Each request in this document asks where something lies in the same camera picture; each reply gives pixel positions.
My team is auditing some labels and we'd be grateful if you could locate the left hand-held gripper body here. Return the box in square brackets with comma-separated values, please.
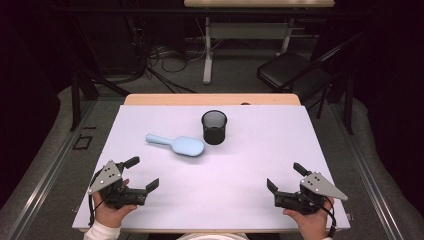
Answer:
[87, 160, 148, 210]

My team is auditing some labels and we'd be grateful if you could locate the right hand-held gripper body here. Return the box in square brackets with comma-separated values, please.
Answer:
[273, 171, 349, 216]

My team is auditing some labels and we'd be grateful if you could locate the light blue hairbrush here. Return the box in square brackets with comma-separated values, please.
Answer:
[145, 133, 206, 158]

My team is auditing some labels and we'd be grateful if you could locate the black mesh cup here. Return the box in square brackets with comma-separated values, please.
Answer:
[200, 109, 228, 146]

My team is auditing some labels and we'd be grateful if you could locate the person's left hand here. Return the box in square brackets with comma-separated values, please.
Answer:
[92, 192, 138, 229]

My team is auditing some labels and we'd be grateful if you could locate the person's right hand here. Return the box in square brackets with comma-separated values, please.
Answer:
[282, 195, 335, 240]

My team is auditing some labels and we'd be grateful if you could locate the person's torso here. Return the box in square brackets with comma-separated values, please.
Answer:
[176, 232, 249, 240]

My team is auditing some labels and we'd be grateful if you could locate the black metal stand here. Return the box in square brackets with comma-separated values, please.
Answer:
[69, 66, 132, 133]

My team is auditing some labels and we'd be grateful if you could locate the black folding chair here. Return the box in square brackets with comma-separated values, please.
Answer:
[256, 31, 366, 120]

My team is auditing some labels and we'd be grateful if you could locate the white desk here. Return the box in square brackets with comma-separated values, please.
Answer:
[183, 0, 336, 85]

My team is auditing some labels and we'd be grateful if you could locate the left hand-held gripper cable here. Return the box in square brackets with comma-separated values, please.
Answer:
[87, 168, 105, 228]

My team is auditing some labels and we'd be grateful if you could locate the hand-held gripper cable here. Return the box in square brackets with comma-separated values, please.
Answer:
[87, 168, 105, 228]
[308, 194, 338, 239]

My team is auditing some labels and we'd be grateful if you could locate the right hand-held gripper cable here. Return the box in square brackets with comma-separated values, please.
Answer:
[308, 194, 338, 239]

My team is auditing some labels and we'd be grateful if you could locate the metal floor rail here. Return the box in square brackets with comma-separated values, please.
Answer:
[6, 99, 98, 240]
[328, 101, 406, 240]

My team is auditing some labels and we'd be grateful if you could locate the bundle of black floor cables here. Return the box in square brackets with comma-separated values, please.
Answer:
[128, 16, 198, 94]

